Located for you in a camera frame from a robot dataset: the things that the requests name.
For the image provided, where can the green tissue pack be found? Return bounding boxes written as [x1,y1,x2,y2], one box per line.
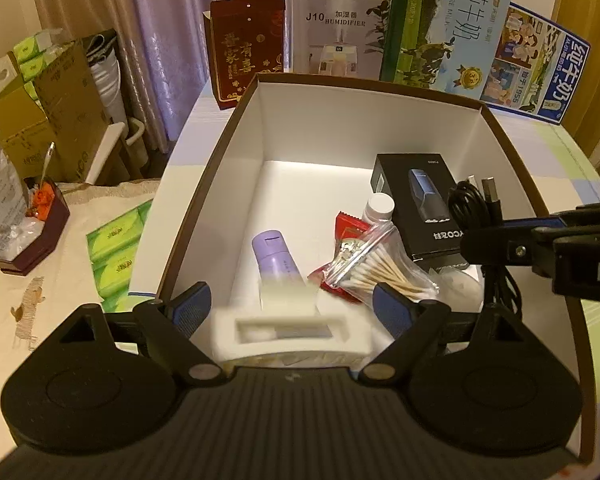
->
[12,30,66,62]
[17,57,51,82]

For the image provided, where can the purple beige curtain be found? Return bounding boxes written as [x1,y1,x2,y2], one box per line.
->
[27,0,396,151]

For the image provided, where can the blue milk carton box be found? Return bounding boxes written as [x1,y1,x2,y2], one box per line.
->
[480,2,592,125]

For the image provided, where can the black shaver box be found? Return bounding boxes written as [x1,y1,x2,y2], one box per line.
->
[370,154,473,271]

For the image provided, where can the white bottle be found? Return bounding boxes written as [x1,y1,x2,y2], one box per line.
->
[362,194,395,223]

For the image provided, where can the purple tube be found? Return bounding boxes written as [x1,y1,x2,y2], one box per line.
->
[251,230,318,316]

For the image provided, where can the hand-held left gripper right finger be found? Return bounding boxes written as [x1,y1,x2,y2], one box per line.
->
[357,281,531,388]

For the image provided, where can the black cable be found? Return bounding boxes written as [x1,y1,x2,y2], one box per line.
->
[447,175,526,321]

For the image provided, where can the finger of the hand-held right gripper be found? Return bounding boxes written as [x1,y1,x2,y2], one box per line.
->
[500,202,600,235]
[459,224,561,267]

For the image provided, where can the clear plastic bag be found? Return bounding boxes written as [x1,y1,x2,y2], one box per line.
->
[0,125,31,253]

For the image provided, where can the beige embroidered cloth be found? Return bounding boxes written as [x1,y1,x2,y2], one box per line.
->
[0,180,181,461]

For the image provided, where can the wooden door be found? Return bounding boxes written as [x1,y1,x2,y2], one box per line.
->
[552,0,600,156]

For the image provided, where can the bag of cotton swabs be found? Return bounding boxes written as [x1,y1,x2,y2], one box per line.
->
[325,221,440,306]

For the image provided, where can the red gift box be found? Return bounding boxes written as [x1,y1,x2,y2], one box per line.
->
[202,0,287,112]

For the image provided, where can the red snack packet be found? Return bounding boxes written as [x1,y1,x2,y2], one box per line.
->
[307,211,376,306]

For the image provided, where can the yellowish cardboard box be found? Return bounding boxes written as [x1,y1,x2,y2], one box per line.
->
[0,82,56,183]

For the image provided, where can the green milk carton box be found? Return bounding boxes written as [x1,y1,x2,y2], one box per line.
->
[380,0,516,101]

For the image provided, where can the white humidifier box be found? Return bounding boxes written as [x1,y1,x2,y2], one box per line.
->
[286,0,392,80]

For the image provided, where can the pen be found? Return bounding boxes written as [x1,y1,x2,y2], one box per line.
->
[39,141,56,186]

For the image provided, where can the large brown cardboard box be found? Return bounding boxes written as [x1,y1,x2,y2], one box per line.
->
[32,40,128,184]

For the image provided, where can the maroon tray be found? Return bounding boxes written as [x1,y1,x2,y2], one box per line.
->
[0,177,71,277]

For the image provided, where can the checkered tablecloth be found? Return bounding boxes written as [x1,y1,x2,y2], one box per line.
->
[160,92,600,461]

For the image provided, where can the grey striped bag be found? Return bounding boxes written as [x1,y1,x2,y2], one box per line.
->
[82,30,131,126]

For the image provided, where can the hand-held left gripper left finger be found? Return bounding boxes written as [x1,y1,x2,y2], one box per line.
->
[52,281,226,388]

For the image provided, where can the green tissue multipack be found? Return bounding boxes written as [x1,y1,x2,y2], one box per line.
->
[86,199,153,311]

